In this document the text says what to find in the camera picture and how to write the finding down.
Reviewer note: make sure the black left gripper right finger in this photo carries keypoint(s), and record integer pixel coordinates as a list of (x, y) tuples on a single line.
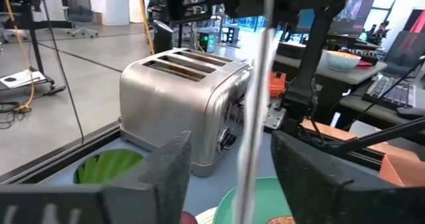
[(332, 197)]

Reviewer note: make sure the green plastic cup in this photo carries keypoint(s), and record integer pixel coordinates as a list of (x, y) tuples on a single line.
[(106, 165)]

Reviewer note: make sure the small orange box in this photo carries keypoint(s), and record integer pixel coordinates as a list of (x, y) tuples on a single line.
[(277, 84)]

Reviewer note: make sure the patterned orange white bowl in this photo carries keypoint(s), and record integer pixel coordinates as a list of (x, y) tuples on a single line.
[(342, 61)]

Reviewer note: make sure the dark red apple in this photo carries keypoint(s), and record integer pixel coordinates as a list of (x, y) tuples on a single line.
[(188, 218)]

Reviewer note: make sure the black table frame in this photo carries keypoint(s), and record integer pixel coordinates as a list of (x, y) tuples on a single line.
[(375, 137)]

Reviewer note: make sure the grey desk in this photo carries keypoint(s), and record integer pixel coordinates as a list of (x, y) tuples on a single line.
[(365, 76)]

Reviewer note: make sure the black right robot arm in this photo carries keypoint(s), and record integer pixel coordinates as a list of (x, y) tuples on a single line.
[(308, 67)]

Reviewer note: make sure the black computer keyboard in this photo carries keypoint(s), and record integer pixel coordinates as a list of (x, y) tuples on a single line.
[(391, 92)]

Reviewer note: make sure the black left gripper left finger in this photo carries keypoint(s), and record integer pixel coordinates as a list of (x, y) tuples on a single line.
[(149, 197)]

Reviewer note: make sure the silver metal spoon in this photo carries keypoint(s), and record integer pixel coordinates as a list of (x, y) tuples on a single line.
[(254, 117)]

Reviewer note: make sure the silver four-slot toaster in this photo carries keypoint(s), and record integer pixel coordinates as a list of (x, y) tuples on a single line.
[(172, 111)]

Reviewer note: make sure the grey office chair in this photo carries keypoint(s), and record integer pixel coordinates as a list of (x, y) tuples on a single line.
[(79, 11)]

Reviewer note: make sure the green round plate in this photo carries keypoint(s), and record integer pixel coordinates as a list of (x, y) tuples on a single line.
[(269, 200)]

